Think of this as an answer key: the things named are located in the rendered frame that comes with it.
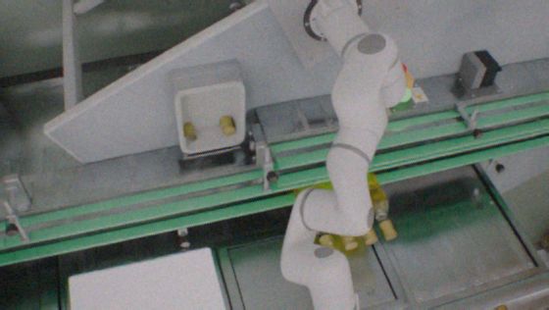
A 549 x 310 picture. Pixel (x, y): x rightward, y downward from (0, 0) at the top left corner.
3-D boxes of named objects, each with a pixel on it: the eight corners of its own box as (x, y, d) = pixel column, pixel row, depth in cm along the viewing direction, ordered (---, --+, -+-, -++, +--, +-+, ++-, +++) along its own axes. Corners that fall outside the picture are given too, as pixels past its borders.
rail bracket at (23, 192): (18, 189, 145) (17, 259, 131) (-4, 149, 132) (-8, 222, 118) (34, 185, 146) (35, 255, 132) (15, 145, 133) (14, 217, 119)
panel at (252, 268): (66, 279, 149) (74, 398, 128) (63, 274, 146) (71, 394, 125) (365, 212, 168) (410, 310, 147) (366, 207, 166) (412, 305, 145)
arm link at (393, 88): (347, 77, 128) (378, 122, 118) (332, 37, 117) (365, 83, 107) (383, 57, 127) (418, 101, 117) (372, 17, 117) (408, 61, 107)
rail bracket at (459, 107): (450, 108, 159) (472, 140, 150) (456, 89, 153) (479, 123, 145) (461, 106, 160) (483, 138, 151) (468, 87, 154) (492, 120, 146)
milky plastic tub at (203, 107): (176, 132, 151) (181, 155, 146) (168, 71, 134) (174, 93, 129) (237, 121, 155) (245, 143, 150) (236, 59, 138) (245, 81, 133)
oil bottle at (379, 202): (343, 166, 164) (370, 224, 151) (345, 154, 160) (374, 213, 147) (360, 163, 165) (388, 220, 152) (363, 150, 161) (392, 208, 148)
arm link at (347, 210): (313, 141, 110) (282, 203, 105) (371, 145, 101) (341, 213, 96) (344, 179, 119) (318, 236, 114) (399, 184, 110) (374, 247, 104)
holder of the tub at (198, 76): (178, 143, 155) (183, 164, 151) (169, 70, 135) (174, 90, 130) (237, 132, 159) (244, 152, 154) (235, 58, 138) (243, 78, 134)
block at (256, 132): (247, 148, 155) (254, 167, 151) (247, 125, 148) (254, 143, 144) (260, 145, 156) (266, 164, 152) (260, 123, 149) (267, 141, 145)
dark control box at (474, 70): (457, 72, 167) (471, 89, 162) (464, 51, 161) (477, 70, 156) (478, 68, 169) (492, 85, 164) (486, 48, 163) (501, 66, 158)
